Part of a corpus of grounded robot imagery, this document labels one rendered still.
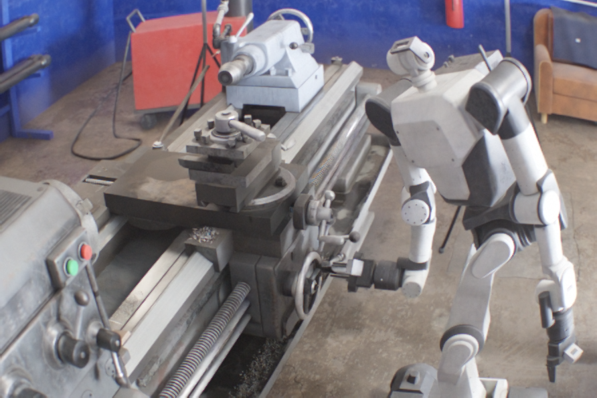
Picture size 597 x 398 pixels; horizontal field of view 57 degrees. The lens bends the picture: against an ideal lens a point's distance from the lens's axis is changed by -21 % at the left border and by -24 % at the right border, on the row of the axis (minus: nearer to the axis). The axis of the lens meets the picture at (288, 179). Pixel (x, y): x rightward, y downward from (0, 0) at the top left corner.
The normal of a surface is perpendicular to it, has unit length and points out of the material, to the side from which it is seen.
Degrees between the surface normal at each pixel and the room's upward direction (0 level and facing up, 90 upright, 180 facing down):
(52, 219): 45
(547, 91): 90
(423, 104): 66
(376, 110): 104
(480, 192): 93
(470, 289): 115
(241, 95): 90
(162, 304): 36
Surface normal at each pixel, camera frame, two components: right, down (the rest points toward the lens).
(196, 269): 0.51, -0.66
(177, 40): 0.02, 0.45
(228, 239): 0.94, 0.11
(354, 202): -0.05, -0.89
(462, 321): -0.36, 0.44
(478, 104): -0.76, 0.55
